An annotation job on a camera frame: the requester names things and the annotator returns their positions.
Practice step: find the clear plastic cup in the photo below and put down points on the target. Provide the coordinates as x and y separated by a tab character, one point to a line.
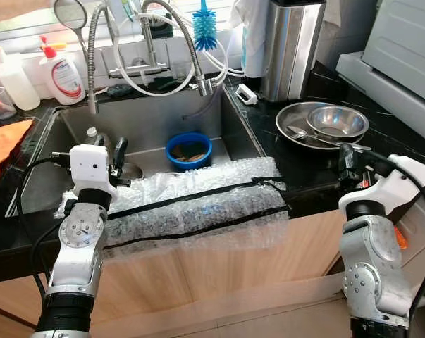
1	109

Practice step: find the steel spoon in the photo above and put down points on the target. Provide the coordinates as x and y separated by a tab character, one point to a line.
297	132

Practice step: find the small clear bottle grey cap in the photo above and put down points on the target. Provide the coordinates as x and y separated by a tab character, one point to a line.
94	135

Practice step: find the blue plastic bowl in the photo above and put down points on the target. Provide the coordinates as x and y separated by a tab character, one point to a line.
189	163

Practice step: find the translucent white squeeze bottle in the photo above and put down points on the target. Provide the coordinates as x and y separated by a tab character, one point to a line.
18	84

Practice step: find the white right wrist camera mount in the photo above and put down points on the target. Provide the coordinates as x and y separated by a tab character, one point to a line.
395	182

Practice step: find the wooden cabinet front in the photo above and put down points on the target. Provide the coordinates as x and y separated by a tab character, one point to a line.
198	282

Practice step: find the steel faucet tap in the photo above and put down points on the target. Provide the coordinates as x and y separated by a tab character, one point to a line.
138	70

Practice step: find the small orange cloth piece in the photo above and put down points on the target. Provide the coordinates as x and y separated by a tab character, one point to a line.
401	238

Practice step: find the white water filter unit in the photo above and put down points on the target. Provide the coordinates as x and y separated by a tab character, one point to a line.
253	53

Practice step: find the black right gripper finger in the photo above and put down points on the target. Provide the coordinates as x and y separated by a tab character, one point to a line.
346	155

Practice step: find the tall stainless steel canister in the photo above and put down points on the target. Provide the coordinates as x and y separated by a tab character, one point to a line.
293	49

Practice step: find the white looped plastic tube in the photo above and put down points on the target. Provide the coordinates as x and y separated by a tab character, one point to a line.
152	94

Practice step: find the round metal mesh strainer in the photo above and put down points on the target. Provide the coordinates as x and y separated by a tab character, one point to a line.
71	14

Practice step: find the clear bubble wrap sheet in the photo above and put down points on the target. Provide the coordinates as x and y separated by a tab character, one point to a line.
198	190

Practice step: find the blue bottle brush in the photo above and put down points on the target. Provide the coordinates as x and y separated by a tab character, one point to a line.
205	28

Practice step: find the green scouring pad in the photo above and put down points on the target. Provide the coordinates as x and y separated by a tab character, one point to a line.
171	83

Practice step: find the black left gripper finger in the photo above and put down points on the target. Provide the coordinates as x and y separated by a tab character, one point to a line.
120	151

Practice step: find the white cloth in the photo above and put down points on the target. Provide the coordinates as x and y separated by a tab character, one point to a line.
244	13

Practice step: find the white soap bottle red pump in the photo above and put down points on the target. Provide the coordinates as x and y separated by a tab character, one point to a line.
63	77

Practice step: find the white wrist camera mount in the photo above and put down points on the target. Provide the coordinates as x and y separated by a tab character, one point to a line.
395	182
91	169

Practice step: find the small orange plastic item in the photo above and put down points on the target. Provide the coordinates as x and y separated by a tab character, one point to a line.
56	46

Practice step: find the round stainless steel plate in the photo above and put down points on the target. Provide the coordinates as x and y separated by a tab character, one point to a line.
293	120

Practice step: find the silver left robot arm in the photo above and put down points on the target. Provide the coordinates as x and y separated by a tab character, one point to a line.
78	246

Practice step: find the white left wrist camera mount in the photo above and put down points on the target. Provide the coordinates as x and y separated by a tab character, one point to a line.
91	169

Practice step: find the dark green sponge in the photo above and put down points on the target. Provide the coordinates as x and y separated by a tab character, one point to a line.
118	90

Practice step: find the white washing machine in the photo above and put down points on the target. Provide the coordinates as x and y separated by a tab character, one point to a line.
402	42

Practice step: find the stainless steel sink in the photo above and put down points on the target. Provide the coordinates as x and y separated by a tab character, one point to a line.
149	116

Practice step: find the stainless steel bowl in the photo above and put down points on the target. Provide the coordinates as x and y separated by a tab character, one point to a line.
337	121

